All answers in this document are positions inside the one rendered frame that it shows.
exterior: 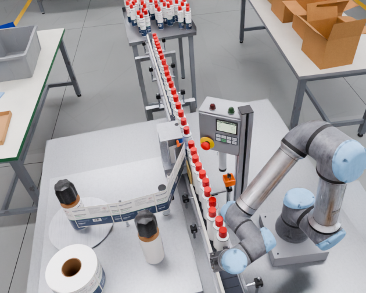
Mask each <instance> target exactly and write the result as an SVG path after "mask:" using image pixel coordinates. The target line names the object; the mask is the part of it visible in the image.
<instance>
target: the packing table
mask: <svg viewBox="0 0 366 293"><path fill-rule="evenodd" d="M248 1H249V3H250V4H251V6H252V8H253V9H254V11H255V12H256V14H257V15H258V17H259V18H260V20H261V22H262V23H263V24H264V25H263V26H256V27H245V5H246V0H241V16H240V31H239V40H240V43H243V39H244V31H253V30H262V29H266V30H267V32H268V33H269V35H270V37H271V38H272V40H273V42H274V43H275V45H276V46H277V48H278V49H279V51H280V53H281V54H282V56H283V57H284V59H285V60H286V62H287V64H288V65H289V67H290V68H291V70H292V71H293V73H294V75H295V76H296V78H297V79H298V84H297V89H296V95H295V101H294V105H293V110H292V117H291V120H290V126H289V131H290V130H291V129H293V128H294V127H296V126H297V125H298V121H299V116H300V111H301V107H302V102H303V97H304V92H306V94H307V95H308V97H309V98H310V100H311V102H312V103H313V105H314V106H315V108H316V110H317V111H318V113H319V114H320V116H321V117H322V119H323V121H326V122H328V123H330V124H331V125H333V126H334V127H339V126H348V125H354V124H360V126H359V128H358V136H359V137H362V136H363V134H365V133H366V110H365V112H364V115H363V118H362V119H353V120H343V121H338V122H330V120H329V119H328V117H327V115H326V114H325V112H324V111H323V109H322V108H321V107H320V105H319V103H318V102H317V100H316V99H315V97H314V95H313V94H312V93H311V91H310V89H309V88H308V86H307V85H306V82H307V81H314V80H324V79H330V78H339V77H349V76H359V75H364V74H366V34H362V35H361V37H360V40H359V43H358V47H357V50H356V54H355V56H354V60H353V64H351V65H345V66H339V67H333V68H328V69H322V70H320V69H319V68H318V67H317V66H316V65H315V64H314V63H313V62H312V61H311V60H310V59H309V58H308V56H307V55H306V54H305V53H304V52H303V51H302V50H301V49H302V43H303V40H302V39H301V38H300V36H299V35H298V34H297V32H295V30H294V29H293V28H292V23H293V22H290V23H282V22H281V21H280V20H279V18H277V17H276V15H275V14H274V13H273V12H272V11H271V4H270V3H269V2H268V1H267V0H248ZM244 27H245V28H244Z"/></svg>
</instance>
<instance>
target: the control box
mask: <svg viewBox="0 0 366 293"><path fill-rule="evenodd" d="M211 103H214V104H215V105H216V110H215V111H210V110H209V107H210V104H211ZM245 105H249V104H247V103H241V102H235V101H229V100H225V99H219V98H213V97H206V99H205V100H204V102H203V103H202V105H201V107H200V108H199V110H198V111H199V132H200V144H201V143H202V142H205V141H208V142H209V143H210V149H211V150H214V151H218V152H223V153H227V154H230V155H235V156H239V144H240V133H241V118H240V115H238V106H245ZM229 107H233V108H234V111H235V114H233V115H229V114H228V108H229ZM216 119H221V120H226V121H230V122H235V123H238V134H237V135H235V134H230V133H224V132H221V131H216ZM215 133H218V134H223V135H228V136H232V137H236V138H238V146H237V145H232V144H227V143H224V142H219V141H216V137H215Z"/></svg>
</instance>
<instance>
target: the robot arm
mask: <svg viewBox="0 0 366 293"><path fill-rule="evenodd" d="M307 155H310V156H311V157H312V158H313V159H314V160H316V162H317V164H316V172H317V175H318V176H319V181H318V187H317V194H316V198H315V197H314V194H313V193H312V192H311V191H309V190H307V189H305V188H292V189H290V190H289V191H287V193H286V194H285V197H284V199H283V206H282V213H281V214H280V215H279V216H278V218H277V220H276V222H275V230H276V232H277V234H278V235H279V236H280V237H281V238H282V239H283V240H284V241H286V242H290V243H293V244H298V243H301V242H304V241H305V240H307V239H308V238H309V239H311V240H312V242H313V243H315V246H317V247H319V249H320V250H322V251H326V250H329V249H331V248H332V247H333V246H335V245H336V244H337V243H339V242H340V241H341V240H342V239H343V238H344V237H345V235H346V232H345V230H344V229H343V228H341V223H342V220H341V218H340V215H339V213H340V209H341V206H342V202H343V197H344V195H345V190H346V187H347V183H350V182H353V181H355V180H356V179H358V178H359V177H360V176H361V175H362V174H363V171H364V169H366V148H364V147H363V146H362V145H361V144H360V143H359V142H358V141H356V140H354V139H352V138H350V137H349V136H348V135H346V134H345V133H343V132H341V131H340V130H338V129H337V128H336V127H334V126H333V125H331V124H330V123H328V122H326V121H323V120H310V121H307V122H304V123H302V124H300V125H298V126H296V127H294V128H293V129H291V130H290V131H289V132H288V133H287V134H286V135H285V136H284V137H283V139H282V140H281V146H280V147H279V148H278V150H277V151H276V152H275V153H274V154H273V156H272V157H271V158H270V160H269V161H268V162H267V163H266V164H265V166H264V167H263V168H262V169H261V170H260V172H259V173H258V175H257V176H256V177H255V178H254V179H253V181H252V182H251V183H250V184H249V185H248V187H247V188H246V189H245V190H244V192H243V193H242V194H241V195H240V197H239V198H238V199H237V200H236V201H228V202H227V203H226V204H224V205H223V206H222V208H221V215H222V217H223V218H224V220H225V222H226V223H227V224H228V225H229V226H230V228H231V229H232V231H233V232H234V233H235V234H236V236H237V237H238V238H239V240H240V242H239V243H238V244H236V245H235V246H233V247H232V248H230V249H229V248H228V246H224V247H223V250H222V251H217V252H210V253H209V254H210V264H211V268H212V269H213V272H214V273H215V272H218V271H223V270H225V271H226V272H228V273H230V274H239V273H241V272H243V271H244V270H245V269H246V267H247V266H248V265H250V264H251V263H253V262H254V261H255V260H257V259H259V258H260V257H262V256H263V255H265V254H267V253H268V252H269V251H270V250H272V249H273V248H275V246H276V244H277V243H276V240H275V237H274V236H273V234H272V233H271V231H270V230H269V229H267V228H266V227H262V228H260V229H259V228H258V227H257V226H256V225H255V224H254V223H253V221H252V220H251V219H250V218H251V217H252V215H253V214H254V213H255V211H256V210H257V209H258V208H259V207H260V206H261V204H262V203H263V202H264V201H265V200H266V199H267V197H268V196H269V195H270V193H272V192H273V190H274V189H275V188H276V187H277V185H278V184H279V183H280V182H281V181H282V179H283V178H284V177H285V176H286V175H287V174H288V173H289V171H290V170H291V169H292V167H293V166H294V165H295V164H296V163H297V162H298V160H299V159H304V158H305V157H306V156H307ZM213 253H215V255H212V254H213Z"/></svg>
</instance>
